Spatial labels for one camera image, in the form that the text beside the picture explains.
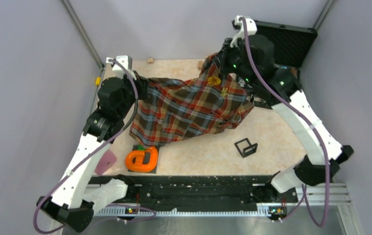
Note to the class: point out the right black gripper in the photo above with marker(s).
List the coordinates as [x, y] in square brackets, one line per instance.
[220, 58]

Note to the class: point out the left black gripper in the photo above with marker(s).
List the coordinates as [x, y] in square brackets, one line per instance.
[142, 84]

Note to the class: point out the plaid flannel shirt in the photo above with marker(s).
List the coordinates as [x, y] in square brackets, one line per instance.
[177, 110]

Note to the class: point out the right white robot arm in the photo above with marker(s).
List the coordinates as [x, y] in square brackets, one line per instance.
[324, 154]

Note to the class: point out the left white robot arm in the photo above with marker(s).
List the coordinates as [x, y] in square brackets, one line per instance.
[68, 202]

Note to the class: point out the gold leaf brooch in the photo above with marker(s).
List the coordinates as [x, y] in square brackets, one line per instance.
[224, 92]

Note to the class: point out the small wooden cube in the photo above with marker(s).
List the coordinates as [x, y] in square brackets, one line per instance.
[150, 60]

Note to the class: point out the brown wooden block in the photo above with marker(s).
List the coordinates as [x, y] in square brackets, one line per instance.
[200, 65]

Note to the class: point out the black aluminium case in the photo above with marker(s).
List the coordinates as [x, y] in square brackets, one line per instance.
[289, 42]

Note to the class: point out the pink foam block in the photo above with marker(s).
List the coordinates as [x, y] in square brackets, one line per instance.
[106, 162]

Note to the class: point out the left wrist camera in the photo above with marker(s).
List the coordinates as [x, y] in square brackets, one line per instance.
[120, 65]

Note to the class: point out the yellow block near wall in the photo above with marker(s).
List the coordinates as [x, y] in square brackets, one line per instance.
[97, 81]

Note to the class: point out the black wire frame cube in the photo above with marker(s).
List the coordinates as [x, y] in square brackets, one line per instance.
[245, 148]

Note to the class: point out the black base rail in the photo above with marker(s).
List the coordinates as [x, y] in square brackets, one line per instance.
[202, 193]

